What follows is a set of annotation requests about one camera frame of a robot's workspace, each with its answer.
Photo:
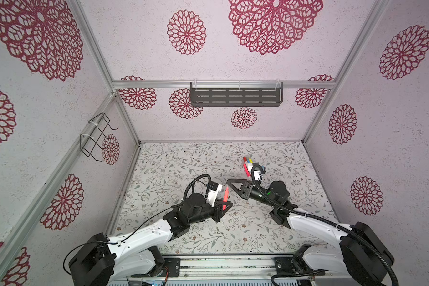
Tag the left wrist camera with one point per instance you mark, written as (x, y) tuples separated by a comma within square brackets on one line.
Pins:
[(212, 193)]

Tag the pink highlighter pen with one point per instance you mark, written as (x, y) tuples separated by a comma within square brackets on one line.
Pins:
[(226, 197), (246, 168)]

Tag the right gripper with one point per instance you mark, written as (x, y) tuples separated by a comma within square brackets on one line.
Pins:
[(247, 190)]

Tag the grey slotted wall shelf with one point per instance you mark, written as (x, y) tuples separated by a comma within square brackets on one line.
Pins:
[(235, 97)]

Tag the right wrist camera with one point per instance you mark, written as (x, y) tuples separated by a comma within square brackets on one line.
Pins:
[(257, 172)]

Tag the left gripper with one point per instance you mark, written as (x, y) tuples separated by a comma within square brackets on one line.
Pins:
[(218, 210)]

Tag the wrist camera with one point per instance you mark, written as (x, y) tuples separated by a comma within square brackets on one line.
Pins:
[(257, 172), (212, 193)]

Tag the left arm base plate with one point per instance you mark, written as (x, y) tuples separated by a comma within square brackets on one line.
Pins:
[(170, 268)]

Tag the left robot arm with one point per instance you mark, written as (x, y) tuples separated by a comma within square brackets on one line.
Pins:
[(102, 260)]

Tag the aluminium front rail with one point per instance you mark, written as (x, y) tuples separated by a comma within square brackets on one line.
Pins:
[(193, 268)]

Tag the black wire wall rack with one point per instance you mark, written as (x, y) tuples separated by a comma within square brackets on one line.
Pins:
[(89, 142)]

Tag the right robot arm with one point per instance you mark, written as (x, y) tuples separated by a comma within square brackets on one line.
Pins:
[(358, 251)]

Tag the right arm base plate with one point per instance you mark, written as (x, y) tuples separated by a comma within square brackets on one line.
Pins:
[(291, 265)]

